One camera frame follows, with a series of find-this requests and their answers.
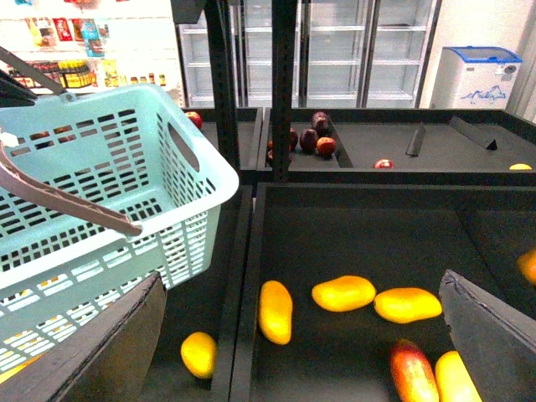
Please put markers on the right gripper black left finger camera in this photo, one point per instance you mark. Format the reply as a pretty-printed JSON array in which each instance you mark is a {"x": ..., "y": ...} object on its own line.
[{"x": 106, "y": 360}]

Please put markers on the dark red apple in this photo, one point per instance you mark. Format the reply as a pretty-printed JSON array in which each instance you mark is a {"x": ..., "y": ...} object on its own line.
[{"x": 308, "y": 141}]

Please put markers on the yellow mango middle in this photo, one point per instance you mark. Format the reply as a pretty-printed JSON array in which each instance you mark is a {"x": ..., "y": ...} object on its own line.
[{"x": 344, "y": 294}]

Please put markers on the grocery shelf with bottles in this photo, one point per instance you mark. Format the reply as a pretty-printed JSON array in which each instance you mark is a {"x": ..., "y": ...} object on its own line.
[{"x": 117, "y": 43}]

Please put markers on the glass door refrigerator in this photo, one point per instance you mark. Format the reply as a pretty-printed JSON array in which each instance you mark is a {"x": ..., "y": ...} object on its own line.
[{"x": 347, "y": 54}]

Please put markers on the white blue chest freezer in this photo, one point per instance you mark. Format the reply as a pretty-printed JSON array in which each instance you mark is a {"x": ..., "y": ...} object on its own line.
[{"x": 475, "y": 77}]

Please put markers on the light blue plastic basket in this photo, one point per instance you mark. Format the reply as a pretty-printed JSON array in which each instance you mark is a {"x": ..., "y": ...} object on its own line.
[{"x": 97, "y": 192}]

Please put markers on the yellow mango bottom right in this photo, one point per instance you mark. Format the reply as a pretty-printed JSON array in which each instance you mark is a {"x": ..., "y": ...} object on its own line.
[{"x": 453, "y": 381}]

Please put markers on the yellow lemon in left bin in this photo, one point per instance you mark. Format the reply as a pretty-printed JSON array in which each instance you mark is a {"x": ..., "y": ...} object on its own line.
[{"x": 198, "y": 352}]

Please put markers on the yellow mango left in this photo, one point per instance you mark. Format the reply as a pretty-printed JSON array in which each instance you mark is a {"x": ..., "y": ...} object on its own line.
[{"x": 275, "y": 312}]

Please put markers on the red yellow mango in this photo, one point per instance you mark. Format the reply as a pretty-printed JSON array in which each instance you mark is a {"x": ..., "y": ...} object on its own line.
[{"x": 412, "y": 373}]

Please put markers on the red apple on shelf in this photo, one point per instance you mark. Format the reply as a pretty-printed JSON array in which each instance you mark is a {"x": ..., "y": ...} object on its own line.
[{"x": 326, "y": 147}]

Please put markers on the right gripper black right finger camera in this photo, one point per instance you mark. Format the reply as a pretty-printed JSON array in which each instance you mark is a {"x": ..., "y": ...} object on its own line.
[{"x": 496, "y": 341}]

